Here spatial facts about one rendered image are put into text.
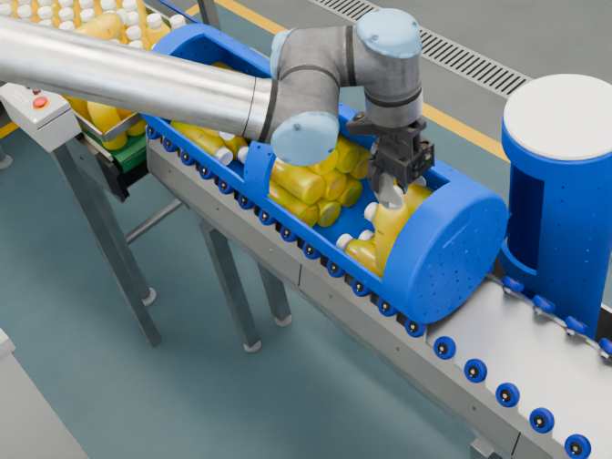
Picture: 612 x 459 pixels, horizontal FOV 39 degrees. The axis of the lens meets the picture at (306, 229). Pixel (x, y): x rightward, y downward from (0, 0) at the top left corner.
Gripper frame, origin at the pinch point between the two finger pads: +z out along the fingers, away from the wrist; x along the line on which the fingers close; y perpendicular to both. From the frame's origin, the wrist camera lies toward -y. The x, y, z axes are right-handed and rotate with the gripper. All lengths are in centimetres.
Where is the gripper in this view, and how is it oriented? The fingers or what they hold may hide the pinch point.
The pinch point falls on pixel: (392, 193)
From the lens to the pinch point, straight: 152.9
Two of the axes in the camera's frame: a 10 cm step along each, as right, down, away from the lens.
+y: 6.7, 4.9, -5.6
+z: 1.3, 6.7, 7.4
